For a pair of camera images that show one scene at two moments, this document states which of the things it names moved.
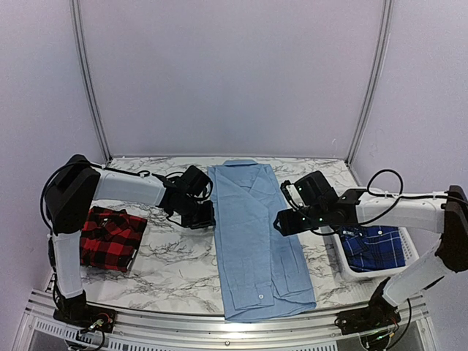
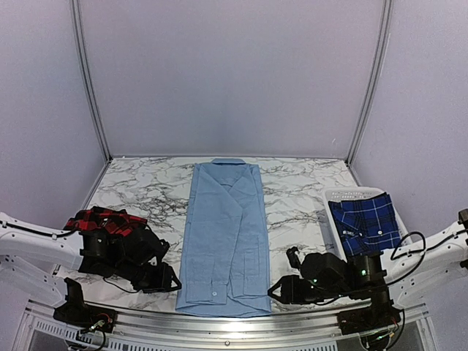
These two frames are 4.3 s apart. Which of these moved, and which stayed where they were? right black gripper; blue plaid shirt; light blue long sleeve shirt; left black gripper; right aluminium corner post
Moved: light blue long sleeve shirt; left black gripper; right black gripper
Stayed: blue plaid shirt; right aluminium corner post
